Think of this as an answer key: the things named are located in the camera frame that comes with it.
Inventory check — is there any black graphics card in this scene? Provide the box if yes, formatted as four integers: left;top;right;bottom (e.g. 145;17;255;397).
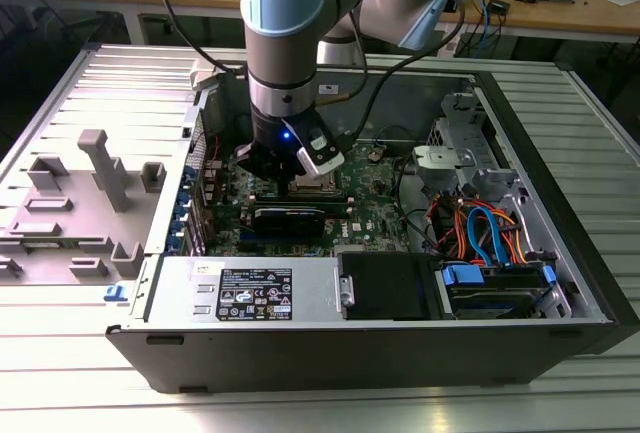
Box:
249;206;326;239

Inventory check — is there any thick black cable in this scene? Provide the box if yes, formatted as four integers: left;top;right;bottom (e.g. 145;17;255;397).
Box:
394;155;446;258

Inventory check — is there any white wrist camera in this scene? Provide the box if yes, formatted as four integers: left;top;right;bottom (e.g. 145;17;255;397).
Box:
294;120;347;177

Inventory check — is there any green motherboard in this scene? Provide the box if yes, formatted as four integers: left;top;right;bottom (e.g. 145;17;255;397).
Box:
202;141;419;258

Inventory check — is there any thin black fan wire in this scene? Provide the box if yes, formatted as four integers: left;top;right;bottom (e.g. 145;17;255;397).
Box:
373;124;419;150

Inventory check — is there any green RAM stick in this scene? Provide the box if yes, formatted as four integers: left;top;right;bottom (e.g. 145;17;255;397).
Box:
252;200;350;216

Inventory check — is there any grey case corner bracket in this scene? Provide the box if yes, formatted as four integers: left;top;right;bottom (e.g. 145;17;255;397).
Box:
189;58;225;92

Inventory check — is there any blue wire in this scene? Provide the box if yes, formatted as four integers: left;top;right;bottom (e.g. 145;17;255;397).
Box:
466;205;512;270

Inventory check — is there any hard disk in blue carrier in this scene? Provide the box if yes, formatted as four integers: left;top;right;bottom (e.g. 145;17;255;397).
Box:
438;261;560;323

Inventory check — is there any CPU socket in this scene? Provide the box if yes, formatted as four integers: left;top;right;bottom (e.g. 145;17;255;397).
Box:
291;172;346;200

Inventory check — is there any grey parts rack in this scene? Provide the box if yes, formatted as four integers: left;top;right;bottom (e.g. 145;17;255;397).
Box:
0;127;170;288

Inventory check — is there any silver power supply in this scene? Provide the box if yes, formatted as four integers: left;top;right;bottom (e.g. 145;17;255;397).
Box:
130;255;347;325

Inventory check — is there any dark office chair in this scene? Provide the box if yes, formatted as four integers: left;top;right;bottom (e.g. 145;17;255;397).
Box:
0;0;129;119

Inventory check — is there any black hanging cable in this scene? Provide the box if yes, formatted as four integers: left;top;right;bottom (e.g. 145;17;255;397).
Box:
152;0;249;79

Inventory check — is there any silver round bracket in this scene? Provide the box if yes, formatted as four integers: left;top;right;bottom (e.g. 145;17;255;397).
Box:
410;145;476;185

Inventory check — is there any black PC case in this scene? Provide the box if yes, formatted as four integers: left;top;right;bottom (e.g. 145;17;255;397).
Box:
103;55;640;395

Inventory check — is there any silver drive cage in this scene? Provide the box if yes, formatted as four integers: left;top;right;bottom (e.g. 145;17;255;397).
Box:
428;91;506;174

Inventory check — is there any orange red wire bundle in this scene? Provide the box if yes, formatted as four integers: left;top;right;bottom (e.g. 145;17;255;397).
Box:
428;193;530;268

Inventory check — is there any wooden desk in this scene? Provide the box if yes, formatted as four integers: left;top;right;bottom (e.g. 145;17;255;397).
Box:
0;0;640;47

